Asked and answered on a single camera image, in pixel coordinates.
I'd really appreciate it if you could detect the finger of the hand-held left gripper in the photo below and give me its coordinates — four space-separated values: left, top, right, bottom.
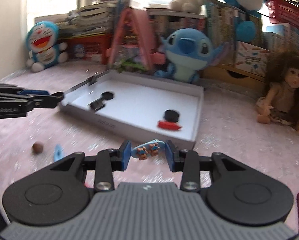
27 92 65 111
17 88 51 97

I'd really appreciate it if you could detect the brown-haired doll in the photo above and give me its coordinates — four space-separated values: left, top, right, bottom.
255 51 299 137

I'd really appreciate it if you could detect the white printed carton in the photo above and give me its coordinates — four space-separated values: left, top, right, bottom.
234 41 271 75

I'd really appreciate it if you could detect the blue cat plush toy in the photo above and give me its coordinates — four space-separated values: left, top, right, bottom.
26 21 68 73

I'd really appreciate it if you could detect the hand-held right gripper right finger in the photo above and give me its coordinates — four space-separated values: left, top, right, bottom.
165 140 243 192

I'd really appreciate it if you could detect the red plastic basket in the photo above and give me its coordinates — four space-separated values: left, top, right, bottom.
62 33 115 65

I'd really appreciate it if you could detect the pink snowflake tablecloth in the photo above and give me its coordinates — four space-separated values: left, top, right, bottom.
0 62 299 233

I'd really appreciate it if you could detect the blue alien plush toy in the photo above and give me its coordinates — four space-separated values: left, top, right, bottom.
154 28 230 83

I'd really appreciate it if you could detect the wooden drawer box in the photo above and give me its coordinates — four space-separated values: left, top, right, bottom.
201 63 268 90

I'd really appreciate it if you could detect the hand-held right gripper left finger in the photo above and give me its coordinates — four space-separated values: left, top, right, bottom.
48 139 132 192

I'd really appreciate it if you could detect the red wire basket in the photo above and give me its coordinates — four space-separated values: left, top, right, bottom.
265 0 299 35

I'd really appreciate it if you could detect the white cardboard box tray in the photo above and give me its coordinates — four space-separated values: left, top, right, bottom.
59 70 205 151

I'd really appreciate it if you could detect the blue bear hair clip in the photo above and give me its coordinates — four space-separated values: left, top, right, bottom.
131 139 165 161

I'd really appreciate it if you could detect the light blue hair clip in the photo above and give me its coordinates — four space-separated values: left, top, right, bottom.
52 144 64 162

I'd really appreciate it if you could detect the pink triangular toy house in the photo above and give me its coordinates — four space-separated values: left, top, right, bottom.
106 7 165 75

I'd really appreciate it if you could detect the large blue plush toy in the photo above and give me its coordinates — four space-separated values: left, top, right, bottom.
219 0 265 43

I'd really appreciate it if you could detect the row of shelved books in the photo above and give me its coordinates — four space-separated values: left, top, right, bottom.
145 0 299 67

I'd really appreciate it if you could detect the stack of papers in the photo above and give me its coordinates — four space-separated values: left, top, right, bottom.
59 0 140 40

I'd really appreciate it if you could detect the small black cylinder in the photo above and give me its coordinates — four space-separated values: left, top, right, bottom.
163 109 180 123

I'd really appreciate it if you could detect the brown hazelnut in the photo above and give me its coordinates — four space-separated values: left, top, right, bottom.
31 142 44 154

